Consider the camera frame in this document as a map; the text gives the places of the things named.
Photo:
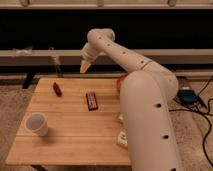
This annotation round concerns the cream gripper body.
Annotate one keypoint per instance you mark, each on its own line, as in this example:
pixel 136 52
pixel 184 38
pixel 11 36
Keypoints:
pixel 89 53

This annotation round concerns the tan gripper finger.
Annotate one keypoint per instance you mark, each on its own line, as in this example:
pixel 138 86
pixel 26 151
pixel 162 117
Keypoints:
pixel 84 66

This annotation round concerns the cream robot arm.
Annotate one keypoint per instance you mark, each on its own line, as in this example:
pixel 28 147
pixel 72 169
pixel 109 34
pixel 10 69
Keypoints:
pixel 144 96

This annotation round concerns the brown chocolate bar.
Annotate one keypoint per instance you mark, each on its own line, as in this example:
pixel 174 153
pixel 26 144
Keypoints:
pixel 91 101

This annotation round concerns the wooden table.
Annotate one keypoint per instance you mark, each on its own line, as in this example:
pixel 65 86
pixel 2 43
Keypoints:
pixel 76 135

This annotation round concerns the clear plastic wrap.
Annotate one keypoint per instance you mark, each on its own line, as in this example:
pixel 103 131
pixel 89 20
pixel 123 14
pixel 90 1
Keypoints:
pixel 23 52

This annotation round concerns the small white box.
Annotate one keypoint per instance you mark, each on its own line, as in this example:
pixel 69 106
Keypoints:
pixel 121 118

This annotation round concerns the wooden rail shelf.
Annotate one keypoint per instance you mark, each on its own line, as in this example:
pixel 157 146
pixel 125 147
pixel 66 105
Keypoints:
pixel 73 57

